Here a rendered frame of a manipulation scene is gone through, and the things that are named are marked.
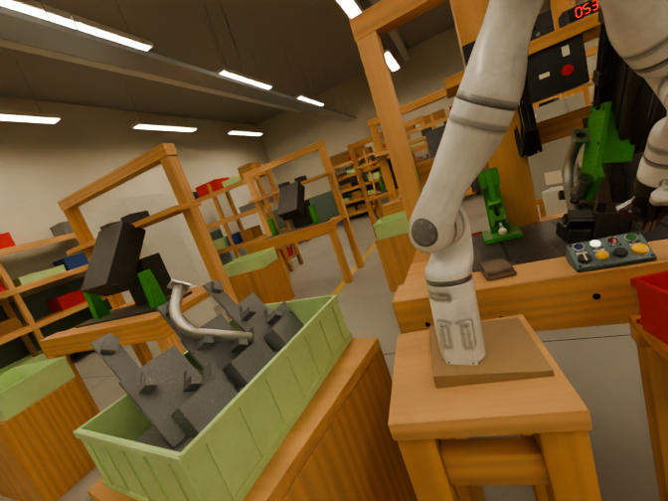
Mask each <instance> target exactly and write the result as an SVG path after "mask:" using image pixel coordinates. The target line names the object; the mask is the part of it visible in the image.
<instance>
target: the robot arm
mask: <svg viewBox="0 0 668 501"><path fill-rule="evenodd" d="M544 1H545V0H489V3H488V6H487V10H486V13H485V17H484V20H483V23H482V26H481V28H480V31H479V34H478V36H477V39H476V42H475V44H474V47H473V50H472V52H471V55H470V58H469V61H468V64H467V67H466V69H465V72H464V75H463V78H462V81H461V83H460V86H459V88H458V91H457V94H456V97H455V99H454V102H453V105H452V108H451V111H450V114H449V117H448V120H447V123H446V126H445V129H444V132H443V135H442V138H441V141H440V144H439V147H438V149H437V152H436V155H435V158H434V161H433V164H432V168H431V171H430V173H429V176H428V179H427V181H426V183H425V186H424V188H423V190H422V192H421V194H420V197H419V199H418V201H417V204H416V206H415V208H414V211H413V213H412V215H411V218H410V221H409V237H410V240H411V242H412V244H413V245H414V247H415V248H416V249H417V250H419V251H422V252H426V253H430V258H429V261H428V263H427V265H426V267H425V269H424V276H425V281H426V286H427V291H428V297H429V302H430V307H431V312H432V317H433V322H434V327H435V332H436V337H437V342H438V347H439V352H440V356H441V358H442V359H443V360H445V364H446V365H475V366H476V365H478V362H479V361H480V360H482V359H483V358H484V357H485V354H486V353H485V346H484V340H483V334H482V328H481V322H480V316H479V310H478V304H477V298H476V292H475V285H474V279H473V273H472V266H473V261H474V252H473V244H472V235H471V228H470V223H469V219H468V216H467V213H466V211H465V210H464V208H463V207H462V206H461V203H462V201H463V198H464V196H465V194H466V192H467V190H468V189H469V187H470V185H471V184H472V182H473V181H474V180H475V178H476V177H477V176H478V174H479V173H480V172H481V170H482V169H483V168H484V166H485V165H486V164H487V162H488V161H489V160H490V158H491V157H492V155H493V154H494V152H495V151H496V149H497V148H498V146H499V145H500V143H501V141H502V139H503V137H504V136H505V134H506V132H507V129H508V127H509V125H510V123H511V121H512V118H513V116H514V114H515V112H516V109H517V107H518V105H519V102H520V100H521V97H522V94H523V90H524V85H525V80H526V73H527V65H528V54H529V46H530V40H531V36H532V31H533V28H534V25H535V22H536V19H537V17H538V14H539V12H540V10H541V7H542V5H543V3H544ZM596 1H597V2H598V4H599V7H600V9H601V12H602V15H603V20H604V26H605V31H606V34H607V36H608V39H609V41H610V43H611V44H612V46H613V48H614V49H615V50H616V52H617V53H618V54H619V55H620V56H621V57H622V58H623V60H624V61H625V62H626V63H627V64H628V65H629V66H630V67H631V69H632V70H633V71H634V72H635V73H637V74H638V75H639V76H641V77H643V78H644V79H645V80H646V81H647V83H648V84H649V85H650V87H651V88H652V89H653V91H654V92H655V94H656V95H657V96H658V98H659V99H660V101H661V102H662V104H663V105H664V107H665V108H666V110H667V116H666V117H664V118H662V119H660V120H659V121H658V122H656V123H655V125H654V126H653V127H652V129H651V131H650V133H649V136H648V139H647V143H646V147H645V151H644V154H643V156H642V158H641V160H640V163H639V166H638V170H637V174H636V178H635V182H634V186H633V193H632V194H631V195H630V196H629V198H628V199H629V200H628V201H626V202H625V203H623V204H621V203H616V204H614V208H615V209H616V211H617V212H618V214H619V215H621V216H623V217H624V218H626V219H628V220H630V221H632V222H634V223H638V225H637V226H638V227H639V229H640V230H641V231H643V232H644V233H648V232H653V231H654V229H656V228H657V227H658V224H659V221H660V220H662V219H663V217H665V216H668V0H596ZM633 205H634V206H635V207H637V208H638V209H640V210H639V213H636V211H634V210H632V206H633Z"/></svg>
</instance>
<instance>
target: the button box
mask: <svg viewBox="0 0 668 501"><path fill-rule="evenodd" d="M631 234H635V235H636V236H637V238H636V240H633V241H631V240H628V239H627V238H626V237H625V236H626V235H628V234H626V235H620V236H615V237H614V238H617V239H618V242H617V243H616V244H611V243H609V242H608V241H607V239H608V238H604V239H599V240H593V241H599V242H600V246H598V247H593V246H592V245H591V244H590V242H591V241H588V242H583V243H577V244H582V245H583V246H584V247H583V248H582V249H581V250H576V249H575V248H574V245H575V244H572V245H567V252H566V259H567V262H568V264H569V265H570V266H571V267H572V268H573V269H574V270H575V271H577V272H582V271H589V270H595V269H602V268H608V267H615V266H621V265H628V264H634V263H641V262H648V261H653V260H656V258H657V256H656V254H655V253H654V251H653V250H652V248H651V247H650V245H649V244H648V243H647V241H646V240H645V238H644V237H643V235H642V234H641V233H640V232H637V233H631ZM635 244H645V245H647V246H648V247H649V250H648V252H647V253H645V254H637V253H634V252H633V251H632V250H631V247H632V246H633V245H635ZM616 248H625V249H627V250H628V253H627V255H626V256H617V255H615V254H614V250H615V249H616ZM598 251H607V252H608V253H609V257H608V258H607V259H599V258H597V257H596V253H597V252H598ZM581 253H588V254H590V255H591V261H590V262H580V261H579V255H580V254H581Z"/></svg>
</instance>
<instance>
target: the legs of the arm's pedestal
mask: <svg viewBox="0 0 668 501"><path fill-rule="evenodd" d="M398 444H399V447H400V450H401V453H402V456H403V459H404V462H405V465H406V468H407V470H408V473H409V476H410V479H411V482H412V485H413V488H414V491H415V494H416V497H417V501H474V498H473V495H472V492H471V488H470V485H532V486H533V490H534V494H535V498H536V501H601V496H600V491H599V485H598V480H597V475H596V470H595V465H594V460H593V455H592V450H591V445H590V440H589V435H588V430H583V431H564V432H545V433H526V434H520V436H510V437H490V438H470V439H456V438H455V437H451V438H432V439H413V440H398Z"/></svg>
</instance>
